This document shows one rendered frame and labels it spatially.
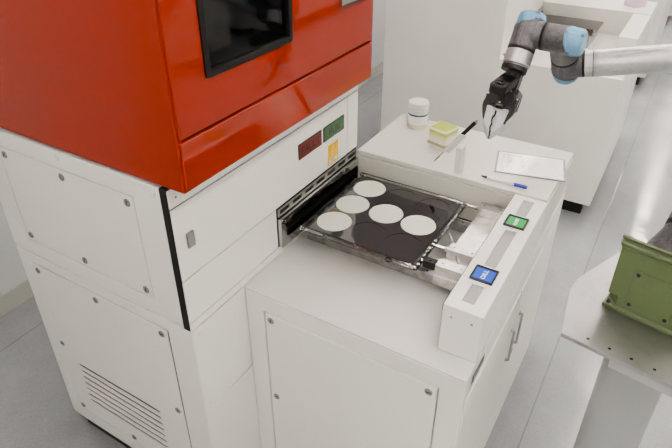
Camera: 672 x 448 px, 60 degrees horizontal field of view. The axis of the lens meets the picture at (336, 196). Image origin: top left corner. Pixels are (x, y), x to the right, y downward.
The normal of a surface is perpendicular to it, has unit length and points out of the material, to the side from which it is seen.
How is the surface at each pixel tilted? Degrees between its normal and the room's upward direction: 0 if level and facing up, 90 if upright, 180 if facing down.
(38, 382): 0
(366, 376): 90
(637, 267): 90
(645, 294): 90
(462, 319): 90
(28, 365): 0
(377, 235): 0
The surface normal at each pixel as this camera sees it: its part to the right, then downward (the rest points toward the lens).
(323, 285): 0.00, -0.85
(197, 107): 0.86, 0.27
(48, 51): -0.51, 0.45
